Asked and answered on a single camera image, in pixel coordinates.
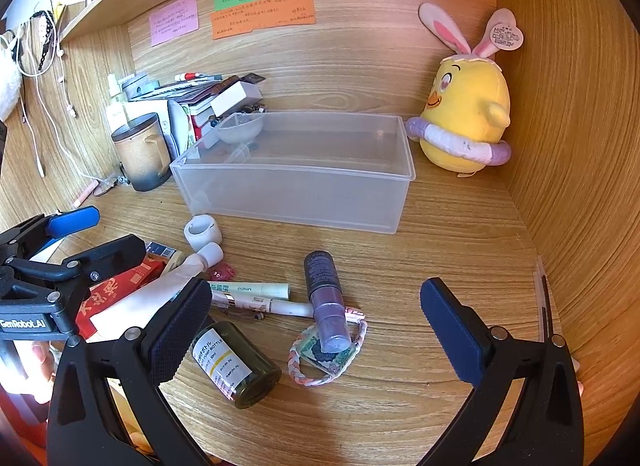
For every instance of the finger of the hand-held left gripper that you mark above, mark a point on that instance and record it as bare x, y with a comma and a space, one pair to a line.
75, 221
112, 253

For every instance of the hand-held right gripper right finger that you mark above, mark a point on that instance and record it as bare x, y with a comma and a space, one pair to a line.
450, 331

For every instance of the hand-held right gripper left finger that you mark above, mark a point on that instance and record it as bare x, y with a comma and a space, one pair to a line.
180, 331

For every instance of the red paper pack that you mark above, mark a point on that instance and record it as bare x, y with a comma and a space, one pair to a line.
107, 296

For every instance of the cream tube with white cap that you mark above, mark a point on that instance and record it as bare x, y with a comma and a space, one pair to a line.
160, 286

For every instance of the dark green glass bottle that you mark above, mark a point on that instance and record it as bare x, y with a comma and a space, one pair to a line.
250, 376

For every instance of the white tape roll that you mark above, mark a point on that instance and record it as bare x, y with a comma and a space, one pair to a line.
196, 238

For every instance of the clear pen with pink end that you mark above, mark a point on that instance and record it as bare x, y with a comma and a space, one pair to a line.
280, 307

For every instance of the purple bottle with dark cap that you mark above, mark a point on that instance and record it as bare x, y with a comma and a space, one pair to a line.
325, 296

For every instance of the clear plastic storage box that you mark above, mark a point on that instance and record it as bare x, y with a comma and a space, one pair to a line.
300, 196

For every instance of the person's left hand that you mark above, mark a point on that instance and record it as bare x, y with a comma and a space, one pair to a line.
42, 356

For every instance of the eyeglasses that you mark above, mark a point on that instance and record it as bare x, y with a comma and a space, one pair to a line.
107, 187

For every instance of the navy staples box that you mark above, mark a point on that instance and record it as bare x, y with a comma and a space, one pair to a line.
160, 249

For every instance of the beige eraser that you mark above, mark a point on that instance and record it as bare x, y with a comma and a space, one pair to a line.
175, 259

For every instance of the small red rubber figure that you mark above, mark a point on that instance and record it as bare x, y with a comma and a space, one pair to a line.
222, 273

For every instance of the pale green tube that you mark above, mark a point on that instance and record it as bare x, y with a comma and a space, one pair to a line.
250, 289

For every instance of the brown ceramic mug with lid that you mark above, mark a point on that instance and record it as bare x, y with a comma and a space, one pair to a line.
140, 160

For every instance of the white earphones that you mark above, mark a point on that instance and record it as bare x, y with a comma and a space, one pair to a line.
67, 100

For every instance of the white fluffy cloth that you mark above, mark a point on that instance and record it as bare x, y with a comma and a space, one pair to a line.
7, 80

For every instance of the stack of books and papers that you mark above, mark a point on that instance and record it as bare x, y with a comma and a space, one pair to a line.
170, 93

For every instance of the small bowl of beads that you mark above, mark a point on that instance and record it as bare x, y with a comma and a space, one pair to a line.
240, 129

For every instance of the red and white marker pen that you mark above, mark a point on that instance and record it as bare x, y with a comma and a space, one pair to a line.
190, 76

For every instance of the white rectangular box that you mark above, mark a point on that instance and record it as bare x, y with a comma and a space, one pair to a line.
235, 98

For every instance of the pink sticky note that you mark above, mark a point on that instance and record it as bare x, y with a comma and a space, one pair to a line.
174, 20

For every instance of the yellow chick plush toy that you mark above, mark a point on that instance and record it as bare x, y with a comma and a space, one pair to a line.
465, 105

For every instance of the orange sticky note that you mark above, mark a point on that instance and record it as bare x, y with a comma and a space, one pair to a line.
260, 20

